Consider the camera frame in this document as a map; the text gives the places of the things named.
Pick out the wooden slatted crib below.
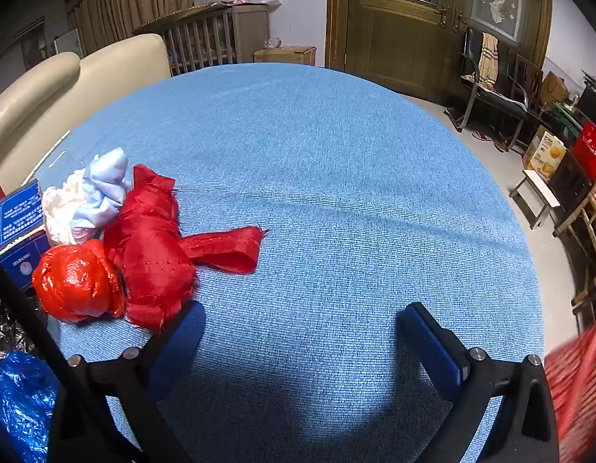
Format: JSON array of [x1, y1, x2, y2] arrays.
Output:
[[133, 4, 241, 77]]

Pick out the red mesh fabric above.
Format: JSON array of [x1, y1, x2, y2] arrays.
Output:
[[104, 164, 270, 331]]

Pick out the blue tablecloth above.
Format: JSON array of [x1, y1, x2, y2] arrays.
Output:
[[25, 62, 545, 463]]

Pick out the blue medicine box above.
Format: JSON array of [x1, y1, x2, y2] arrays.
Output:
[[0, 179, 50, 290]]

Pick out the light blue face mask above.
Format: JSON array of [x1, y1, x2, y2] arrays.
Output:
[[70, 147, 135, 247]]

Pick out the red gift bag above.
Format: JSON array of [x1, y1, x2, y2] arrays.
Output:
[[571, 120, 596, 181]]

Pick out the black monitor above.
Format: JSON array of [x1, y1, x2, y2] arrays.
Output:
[[575, 71, 596, 128]]

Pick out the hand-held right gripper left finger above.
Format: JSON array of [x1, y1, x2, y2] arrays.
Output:
[[47, 299, 207, 463]]

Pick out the beige curtain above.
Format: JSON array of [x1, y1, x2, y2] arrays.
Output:
[[66, 0, 202, 56]]

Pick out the white metal stool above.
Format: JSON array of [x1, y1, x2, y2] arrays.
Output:
[[509, 170, 562, 230]]

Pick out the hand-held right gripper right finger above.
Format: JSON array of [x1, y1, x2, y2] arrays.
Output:
[[398, 301, 562, 463]]

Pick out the dark wooden armchair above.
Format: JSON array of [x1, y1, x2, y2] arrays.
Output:
[[508, 54, 545, 117]]

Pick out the plaid scarf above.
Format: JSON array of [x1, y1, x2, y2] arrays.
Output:
[[476, 33, 500, 83]]

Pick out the blue plastic bag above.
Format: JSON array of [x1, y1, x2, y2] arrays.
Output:
[[0, 351, 60, 463]]

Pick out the red plastic bag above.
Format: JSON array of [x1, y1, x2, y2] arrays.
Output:
[[32, 240, 127, 324]]

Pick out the cream leather sofa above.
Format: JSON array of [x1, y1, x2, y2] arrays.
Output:
[[0, 34, 172, 184]]

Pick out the tall dark wooden chair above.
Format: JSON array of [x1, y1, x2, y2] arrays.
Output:
[[571, 251, 596, 326]]

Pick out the wooden double door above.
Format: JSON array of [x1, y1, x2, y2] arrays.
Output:
[[327, 0, 552, 107]]

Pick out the black silver foil bag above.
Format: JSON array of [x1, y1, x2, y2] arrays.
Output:
[[0, 294, 50, 362]]

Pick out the white tissue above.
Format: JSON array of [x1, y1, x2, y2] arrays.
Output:
[[41, 168, 93, 247]]

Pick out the grey wooden cabinet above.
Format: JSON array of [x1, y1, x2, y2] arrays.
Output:
[[230, 2, 271, 64]]

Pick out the yellow white carton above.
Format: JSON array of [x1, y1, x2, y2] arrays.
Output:
[[522, 125, 567, 181]]

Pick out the small brown cardboard box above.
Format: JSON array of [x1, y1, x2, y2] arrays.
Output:
[[539, 71, 571, 109]]

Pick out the white board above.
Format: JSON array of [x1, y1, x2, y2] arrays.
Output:
[[54, 28, 84, 59]]

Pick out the rattan chair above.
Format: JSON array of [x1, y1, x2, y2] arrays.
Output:
[[553, 188, 596, 281]]

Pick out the red plastic basket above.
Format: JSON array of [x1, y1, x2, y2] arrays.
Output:
[[544, 318, 596, 463]]

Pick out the dark wooden side table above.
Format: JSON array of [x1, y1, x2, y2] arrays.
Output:
[[549, 152, 593, 213]]

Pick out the black metal chair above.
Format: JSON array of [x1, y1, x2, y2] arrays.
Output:
[[445, 26, 533, 151]]

